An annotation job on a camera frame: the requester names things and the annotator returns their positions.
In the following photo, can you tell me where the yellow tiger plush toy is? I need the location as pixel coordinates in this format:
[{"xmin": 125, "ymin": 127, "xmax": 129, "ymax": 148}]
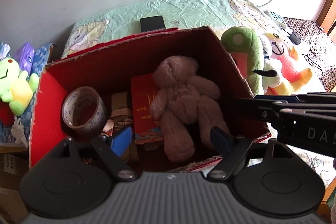
[{"xmin": 264, "ymin": 33, "xmax": 313, "ymax": 96}]

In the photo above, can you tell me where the white plush bunny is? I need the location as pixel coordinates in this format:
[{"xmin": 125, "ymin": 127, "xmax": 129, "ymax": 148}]
[{"xmin": 259, "ymin": 35, "xmax": 282, "ymax": 94}]

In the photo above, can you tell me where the green pea plush toy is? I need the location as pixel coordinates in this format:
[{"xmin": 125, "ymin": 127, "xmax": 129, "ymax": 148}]
[{"xmin": 220, "ymin": 26, "xmax": 264, "ymax": 95}]

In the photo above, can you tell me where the pink plush teddy bear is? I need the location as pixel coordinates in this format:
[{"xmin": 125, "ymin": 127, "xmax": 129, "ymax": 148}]
[{"xmin": 149, "ymin": 56, "xmax": 230, "ymax": 162}]

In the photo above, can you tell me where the red cardboard box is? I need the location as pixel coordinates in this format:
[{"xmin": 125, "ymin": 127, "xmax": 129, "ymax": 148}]
[{"xmin": 29, "ymin": 26, "xmax": 270, "ymax": 166}]

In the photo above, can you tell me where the brown packing tape roll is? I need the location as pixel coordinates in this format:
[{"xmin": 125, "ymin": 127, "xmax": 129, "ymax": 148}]
[{"xmin": 62, "ymin": 86, "xmax": 106, "ymax": 135}]

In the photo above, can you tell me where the red gold book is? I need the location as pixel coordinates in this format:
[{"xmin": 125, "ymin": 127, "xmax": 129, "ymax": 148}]
[{"xmin": 131, "ymin": 73, "xmax": 163, "ymax": 145}]

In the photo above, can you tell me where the brown floral tablecloth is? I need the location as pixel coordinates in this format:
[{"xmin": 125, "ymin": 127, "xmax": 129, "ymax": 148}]
[{"xmin": 284, "ymin": 17, "xmax": 335, "ymax": 92}]

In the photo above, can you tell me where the black charger adapter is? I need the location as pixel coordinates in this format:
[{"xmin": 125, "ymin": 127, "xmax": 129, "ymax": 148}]
[{"xmin": 289, "ymin": 31, "xmax": 302, "ymax": 46}]

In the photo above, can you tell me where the white power strip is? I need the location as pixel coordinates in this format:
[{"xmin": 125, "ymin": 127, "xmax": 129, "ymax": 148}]
[{"xmin": 264, "ymin": 10, "xmax": 287, "ymax": 30}]

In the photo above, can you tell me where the crumpled white tissue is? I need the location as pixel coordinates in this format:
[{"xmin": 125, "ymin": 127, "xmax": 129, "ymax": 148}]
[{"xmin": 10, "ymin": 116, "xmax": 29, "ymax": 148}]

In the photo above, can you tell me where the cardboard box on floor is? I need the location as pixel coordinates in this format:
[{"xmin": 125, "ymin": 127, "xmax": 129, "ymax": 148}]
[{"xmin": 1, "ymin": 147, "xmax": 29, "ymax": 223}]

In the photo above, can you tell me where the cartoon bear bed sheet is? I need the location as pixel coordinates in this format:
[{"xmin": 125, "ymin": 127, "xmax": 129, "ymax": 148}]
[{"xmin": 61, "ymin": 0, "xmax": 336, "ymax": 188}]

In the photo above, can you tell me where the green frog plush toy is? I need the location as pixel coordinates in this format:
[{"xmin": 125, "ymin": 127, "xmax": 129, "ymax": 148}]
[{"xmin": 0, "ymin": 57, "xmax": 39, "ymax": 116}]

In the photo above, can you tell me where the purple tissue pack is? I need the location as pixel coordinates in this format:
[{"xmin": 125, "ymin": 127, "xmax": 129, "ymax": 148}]
[{"xmin": 13, "ymin": 42, "xmax": 35, "ymax": 75}]

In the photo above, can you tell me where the black smartphone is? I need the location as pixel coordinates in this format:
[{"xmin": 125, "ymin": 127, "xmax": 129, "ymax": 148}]
[{"xmin": 139, "ymin": 15, "xmax": 166, "ymax": 32}]

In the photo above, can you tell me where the black charger cable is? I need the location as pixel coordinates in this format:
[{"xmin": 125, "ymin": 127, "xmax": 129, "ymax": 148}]
[{"xmin": 301, "ymin": 52, "xmax": 332, "ymax": 83}]

